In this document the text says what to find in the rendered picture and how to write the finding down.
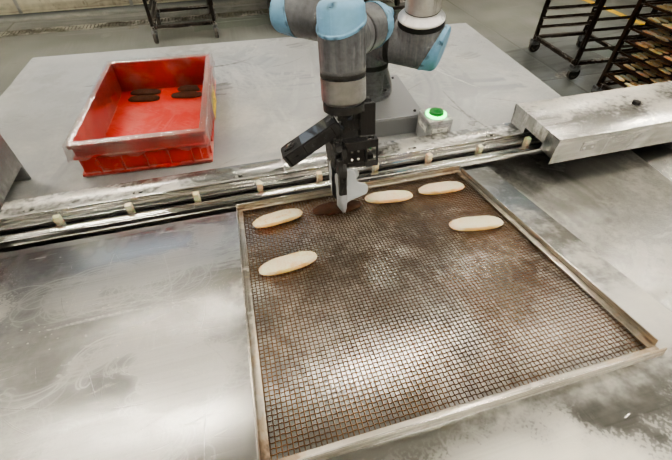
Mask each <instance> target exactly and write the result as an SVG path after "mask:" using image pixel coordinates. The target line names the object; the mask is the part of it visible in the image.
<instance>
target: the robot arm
mask: <svg viewBox="0 0 672 460"><path fill-rule="evenodd" d="M441 2H442V0H405V8H404V9H402V10H401V11H400V12H399V14H398V16H394V9H393V8H392V7H390V6H387V5H386V4H384V3H382V2H379V1H367V2H364V1H363V0H271V2H270V8H269V15H270V21H271V24H272V26H273V27H274V29H275V30H276V31H277V32H279V33H282V34H284V35H288V36H292V37H294V38H303V39H308V40H313V41H317V42H318V53H319V67H320V82H321V96H322V101H323V109H324V112H325V113H327V114H329V115H327V116H326V117H325V118H323V119H322V120H320V121H319V122H317V123H316V124H314V125H313V126H312V127H310V128H309V129H307V130H306V131H304V132H303V133H301V134H300V135H299V136H297V137H296V138H294V139H293V140H291V141H289V142H288V143H286V144H285V145H284V146H283V147H281V154H282V158H283V159H284V161H285V162H286V163H287V164H288V165H289V166H290V167H293V166H294V165H296V164H297V163H299V162H300V161H302V160H303V159H305V158H306V157H307V156H309V155H310V154H312V153H313V152H315V151H316V150H318V149H319V148H321V147H322V146H324V145H325V146H326V153H327V163H328V172H329V178H330V185H331V191H332V195H333V196H334V197H335V199H336V200H337V206H338V207H339V209H340V210H341V211H342V212H343V213H345V212H346V209H347V203H348V202H349V201H351V200H353V199H355V198H358V197H360V196H362V195H365V194H366V193H367V191H368V186H367V184H365V183H361V182H358V181H357V180H356V178H357V177H358V176H359V171H358V170H355V169H351V168H349V167H363V166H366V167H370V166H376V165H378V138H377V137H376V135H375V111H376V103H377V102H381V101H383V100H385V99H387V98H388V97H389V96H390V95H391V91H392V82H391V78H390V73H389V69H388V63H390V64H395V65H400V66H404V67H409V68H414V69H417V70H424V71H433V70H434V69H435V68H436V67H437V65H438V64H439V62H440V60H441V57H442V55H443V53H444V50H445V48H446V45H447V42H448V39H449V36H450V32H451V26H450V25H448V24H446V25H445V19H446V15H445V13H444V12H443V10H442V9H441ZM334 116H335V117H336V116H337V117H338V118H337V120H338V122H337V121H336V119H335V117H334ZM339 121H340V122H339ZM370 138H371V139H370ZM372 147H376V159H374V160H368V159H373V153H372V152H371V151H369V149H372Z"/></svg>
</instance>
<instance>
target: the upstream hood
mask: <svg viewBox="0 0 672 460"><path fill-rule="evenodd" d="M514 110H515V111H514V114H513V117H512V119H511V122H510V123H512V124H513V125H514V126H515V127H516V128H518V129H519V130H520V131H521V132H522V133H524V130H525V128H526V129H527V130H528V131H530V132H531V133H532V134H533V135H534V136H535V137H536V138H537V139H539V140H540V141H541V142H542V145H541V147H540V149H541V150H542V151H543V152H544V153H545V154H546V155H547V156H548V157H550V158H551V159H550V161H549V163H548V164H553V163H558V162H564V161H569V160H574V159H580V158H585V157H591V156H596V155H602V154H607V153H613V152H618V151H624V150H629V149H634V148H640V147H645V146H651V145H656V144H662V143H667V142H672V81H667V82H661V83H654V84H647V85H640V86H633V87H627V88H620V89H613V90H606V91H599V92H593V93H586V94H579V95H572V96H565V97H559V98H552V99H545V100H538V101H532V102H525V103H518V104H516V105H515V108H514Z"/></svg>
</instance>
